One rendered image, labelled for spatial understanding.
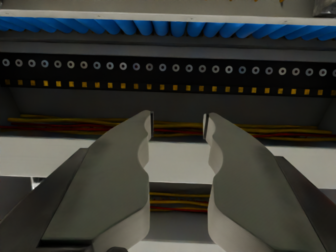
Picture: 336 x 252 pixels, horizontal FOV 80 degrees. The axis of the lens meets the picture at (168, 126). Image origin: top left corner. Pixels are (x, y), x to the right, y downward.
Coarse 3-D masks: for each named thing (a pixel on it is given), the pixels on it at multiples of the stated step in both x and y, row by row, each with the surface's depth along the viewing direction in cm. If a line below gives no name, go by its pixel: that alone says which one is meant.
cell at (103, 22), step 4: (96, 20) 21; (100, 20) 20; (104, 20) 21; (108, 20) 22; (112, 20) 22; (100, 24) 22; (104, 24) 22; (108, 24) 22; (112, 24) 23; (116, 24) 24; (104, 28) 24; (108, 28) 23; (112, 28) 24; (116, 28) 25; (112, 32) 25; (116, 32) 26
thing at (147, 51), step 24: (0, 48) 31; (24, 48) 31; (48, 48) 31; (72, 48) 31; (96, 48) 30; (120, 48) 30; (144, 48) 30; (168, 48) 30; (192, 48) 30; (216, 48) 30; (240, 48) 30
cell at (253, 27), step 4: (244, 24) 22; (248, 24) 22; (252, 24) 21; (256, 24) 20; (260, 24) 20; (264, 24) 20; (240, 28) 24; (244, 28) 23; (248, 28) 22; (252, 28) 22; (256, 28) 21; (236, 32) 25; (240, 32) 24; (244, 32) 24; (248, 32) 23; (252, 32) 23; (240, 36) 25; (244, 36) 25
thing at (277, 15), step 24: (24, 0) 17; (48, 0) 17; (72, 0) 17; (96, 0) 17; (120, 0) 17; (144, 0) 17; (168, 0) 17; (192, 0) 17; (216, 0) 17; (240, 0) 17; (264, 0) 17; (288, 0) 17; (312, 0) 17; (312, 24) 18
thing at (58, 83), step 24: (0, 72) 32; (24, 72) 32; (48, 72) 32; (72, 72) 32; (96, 72) 32; (120, 72) 32; (144, 72) 32; (168, 72) 32; (192, 72) 31; (216, 72) 31; (264, 72) 31; (288, 72) 31; (312, 96) 32
